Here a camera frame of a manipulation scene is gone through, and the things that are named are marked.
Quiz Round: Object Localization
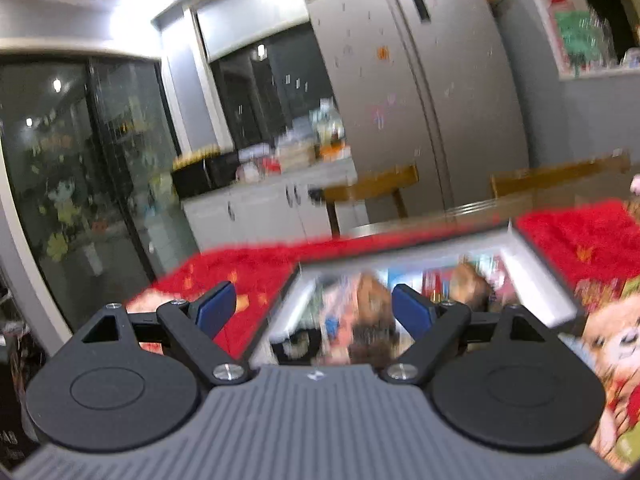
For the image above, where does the silver refrigerator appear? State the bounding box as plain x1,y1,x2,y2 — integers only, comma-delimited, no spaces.
305,0,531,226

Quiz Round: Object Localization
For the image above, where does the brown fuzzy hair clip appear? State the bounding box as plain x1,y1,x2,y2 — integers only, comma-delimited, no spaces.
350,325,397,362

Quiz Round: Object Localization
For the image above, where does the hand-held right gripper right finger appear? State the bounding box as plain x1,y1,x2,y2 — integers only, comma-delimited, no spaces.
385,284,563,386

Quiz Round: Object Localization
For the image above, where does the white kitchen cabinet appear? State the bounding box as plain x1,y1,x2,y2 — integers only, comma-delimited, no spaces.
181,157,358,253

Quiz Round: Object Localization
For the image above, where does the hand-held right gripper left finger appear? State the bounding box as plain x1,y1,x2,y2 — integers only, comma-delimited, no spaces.
75,281,251,386

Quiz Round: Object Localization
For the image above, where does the green card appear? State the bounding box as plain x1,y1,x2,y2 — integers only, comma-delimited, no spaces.
555,10,593,78

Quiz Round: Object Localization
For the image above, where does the white wall shelf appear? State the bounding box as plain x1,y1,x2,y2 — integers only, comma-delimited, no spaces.
520,0,640,81

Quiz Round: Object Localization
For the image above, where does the brown triangular snack packet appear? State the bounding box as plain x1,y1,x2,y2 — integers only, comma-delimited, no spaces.
357,272,395,326
450,262,493,306

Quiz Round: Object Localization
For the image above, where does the black cardboard box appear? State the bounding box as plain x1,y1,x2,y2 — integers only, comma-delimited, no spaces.
250,220,586,367

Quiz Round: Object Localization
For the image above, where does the wooden chair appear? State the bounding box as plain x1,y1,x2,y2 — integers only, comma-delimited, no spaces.
309,164,420,238
490,149,632,200

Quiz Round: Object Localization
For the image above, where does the green and white bag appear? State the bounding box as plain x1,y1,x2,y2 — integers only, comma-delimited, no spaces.
312,102,346,148

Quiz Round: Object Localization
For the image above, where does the printed picture card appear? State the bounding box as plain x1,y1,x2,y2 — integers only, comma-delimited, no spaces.
320,255,521,361

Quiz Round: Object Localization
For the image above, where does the red bear printed blanket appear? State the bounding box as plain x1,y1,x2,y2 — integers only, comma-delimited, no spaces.
125,200,640,471

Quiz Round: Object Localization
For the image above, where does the black and white scrunchie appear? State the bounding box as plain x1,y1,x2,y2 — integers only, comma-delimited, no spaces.
272,327,323,362

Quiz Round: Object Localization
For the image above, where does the yellow fringed cloth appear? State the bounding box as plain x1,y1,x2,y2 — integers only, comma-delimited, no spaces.
172,145,221,168

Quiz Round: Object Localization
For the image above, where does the glass sliding door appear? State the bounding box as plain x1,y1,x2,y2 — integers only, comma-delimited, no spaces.
0,57,201,333

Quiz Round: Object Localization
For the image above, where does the black microwave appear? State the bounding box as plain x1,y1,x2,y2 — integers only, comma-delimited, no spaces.
171,150,241,200

